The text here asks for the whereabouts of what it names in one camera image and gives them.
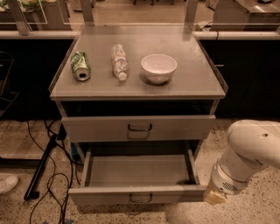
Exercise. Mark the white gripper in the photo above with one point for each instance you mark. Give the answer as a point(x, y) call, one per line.
point(224, 181)

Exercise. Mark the white ceramic bowl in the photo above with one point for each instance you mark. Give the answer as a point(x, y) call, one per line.
point(158, 68)

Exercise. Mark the white counter rail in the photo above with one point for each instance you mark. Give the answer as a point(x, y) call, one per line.
point(201, 35)

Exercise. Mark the crushed green soda can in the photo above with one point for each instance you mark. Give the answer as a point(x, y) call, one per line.
point(80, 67)

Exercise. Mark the clear plastic water bottle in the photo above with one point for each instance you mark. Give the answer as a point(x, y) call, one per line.
point(120, 64)

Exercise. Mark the white shoe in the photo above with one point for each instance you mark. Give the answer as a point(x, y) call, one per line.
point(7, 184)

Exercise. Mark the grey metal drawer cabinet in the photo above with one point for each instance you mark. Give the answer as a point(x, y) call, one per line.
point(195, 89)

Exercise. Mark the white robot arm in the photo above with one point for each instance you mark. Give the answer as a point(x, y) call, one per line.
point(252, 146)

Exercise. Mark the black floor stand bar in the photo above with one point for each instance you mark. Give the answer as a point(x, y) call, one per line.
point(31, 192)

